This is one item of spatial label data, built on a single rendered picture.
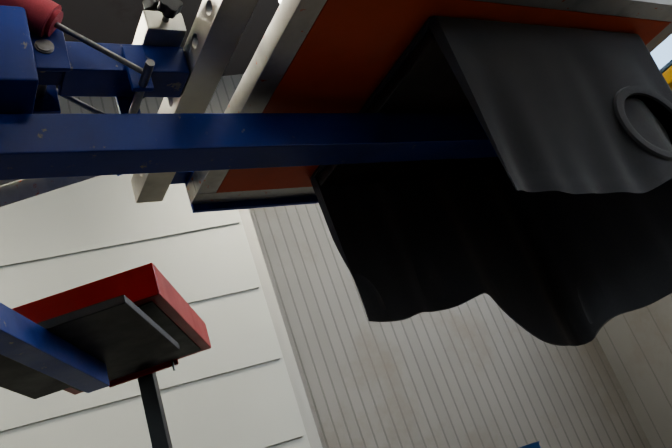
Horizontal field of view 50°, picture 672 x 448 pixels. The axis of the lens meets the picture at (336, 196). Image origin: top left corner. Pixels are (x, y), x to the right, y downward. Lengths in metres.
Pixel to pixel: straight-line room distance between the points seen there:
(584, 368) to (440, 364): 1.00
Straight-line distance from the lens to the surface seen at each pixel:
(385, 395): 4.42
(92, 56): 1.05
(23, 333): 1.55
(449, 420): 4.52
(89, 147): 0.95
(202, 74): 1.08
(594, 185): 1.08
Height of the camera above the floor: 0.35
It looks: 24 degrees up
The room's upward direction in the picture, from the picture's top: 20 degrees counter-clockwise
